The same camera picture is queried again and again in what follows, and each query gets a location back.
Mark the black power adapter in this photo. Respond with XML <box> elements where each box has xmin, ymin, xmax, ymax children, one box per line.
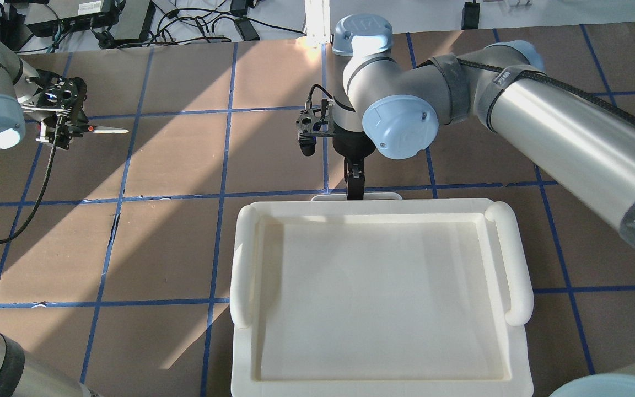
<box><xmin>461</xmin><ymin>1</ymin><xmax>481</xmax><ymax>30</ymax></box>

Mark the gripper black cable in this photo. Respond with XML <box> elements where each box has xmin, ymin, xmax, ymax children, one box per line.
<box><xmin>0</xmin><ymin>116</ymin><xmax>64</xmax><ymax>245</ymax></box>
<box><xmin>305</xmin><ymin>83</ymin><xmax>333</xmax><ymax>114</ymax></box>

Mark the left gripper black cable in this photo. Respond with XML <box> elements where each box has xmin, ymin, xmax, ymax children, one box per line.
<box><xmin>0</xmin><ymin>116</ymin><xmax>64</xmax><ymax>245</ymax></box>

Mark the aluminium frame post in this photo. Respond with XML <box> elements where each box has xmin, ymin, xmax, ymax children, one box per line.
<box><xmin>303</xmin><ymin>0</ymin><xmax>332</xmax><ymax>47</ymax></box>

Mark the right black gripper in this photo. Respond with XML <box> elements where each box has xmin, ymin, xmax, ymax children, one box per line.
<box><xmin>297</xmin><ymin>99</ymin><xmax>376</xmax><ymax>201</ymax></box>

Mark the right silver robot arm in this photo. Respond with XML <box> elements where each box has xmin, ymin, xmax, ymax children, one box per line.
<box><xmin>297</xmin><ymin>13</ymin><xmax>635</xmax><ymax>249</ymax></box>

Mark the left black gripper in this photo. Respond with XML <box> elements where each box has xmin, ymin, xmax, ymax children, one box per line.
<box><xmin>36</xmin><ymin>77</ymin><xmax>89</xmax><ymax>150</ymax></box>

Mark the white plastic tray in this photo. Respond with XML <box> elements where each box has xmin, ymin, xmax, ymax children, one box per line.
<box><xmin>229</xmin><ymin>198</ymin><xmax>534</xmax><ymax>396</ymax></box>

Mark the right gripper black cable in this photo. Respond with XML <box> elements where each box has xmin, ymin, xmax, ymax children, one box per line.
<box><xmin>305</xmin><ymin>83</ymin><xmax>333</xmax><ymax>114</ymax></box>

